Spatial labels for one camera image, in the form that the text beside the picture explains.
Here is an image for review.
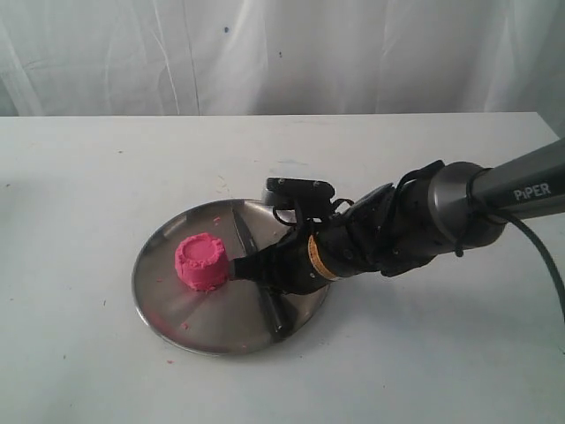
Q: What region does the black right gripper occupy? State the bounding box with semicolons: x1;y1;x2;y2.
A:
229;224;378;295

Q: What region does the black plastic knife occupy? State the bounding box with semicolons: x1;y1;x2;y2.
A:
231;208;294;342

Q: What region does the pink dough lump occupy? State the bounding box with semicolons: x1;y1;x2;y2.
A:
174;232;230;292

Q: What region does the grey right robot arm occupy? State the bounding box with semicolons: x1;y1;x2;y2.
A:
230;141;564;294

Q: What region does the round steel plate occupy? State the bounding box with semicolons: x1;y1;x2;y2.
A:
132;199;328;355

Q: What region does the white backdrop curtain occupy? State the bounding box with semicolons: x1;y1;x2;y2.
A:
0;0;565;118

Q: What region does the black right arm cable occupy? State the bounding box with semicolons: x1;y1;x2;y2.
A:
498;207;565;323

